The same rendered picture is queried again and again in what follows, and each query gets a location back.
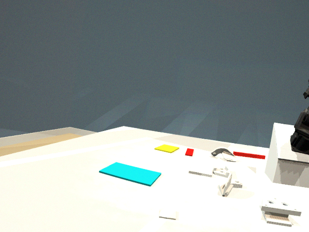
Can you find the cyan flat rectangular plate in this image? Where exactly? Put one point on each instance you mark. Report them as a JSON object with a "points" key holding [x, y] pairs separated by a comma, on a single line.
{"points": [[131, 173]]}

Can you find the yellow flat rectangular plate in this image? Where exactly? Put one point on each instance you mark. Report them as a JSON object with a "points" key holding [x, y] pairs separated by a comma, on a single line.
{"points": [[167, 148]]}

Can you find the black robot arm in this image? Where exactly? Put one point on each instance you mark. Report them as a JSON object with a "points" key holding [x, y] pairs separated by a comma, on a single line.
{"points": [[300, 138]]}

